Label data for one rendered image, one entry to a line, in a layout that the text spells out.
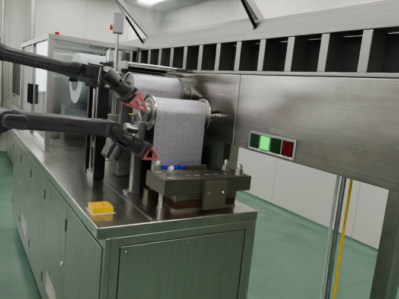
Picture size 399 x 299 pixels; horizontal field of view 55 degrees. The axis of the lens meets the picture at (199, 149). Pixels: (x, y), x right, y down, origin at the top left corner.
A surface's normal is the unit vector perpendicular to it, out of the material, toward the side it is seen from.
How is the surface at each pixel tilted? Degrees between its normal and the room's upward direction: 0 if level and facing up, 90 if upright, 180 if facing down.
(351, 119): 90
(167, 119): 90
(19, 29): 90
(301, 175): 90
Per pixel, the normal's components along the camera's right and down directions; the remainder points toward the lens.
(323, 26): -0.85, 0.00
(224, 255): 0.52, 0.18
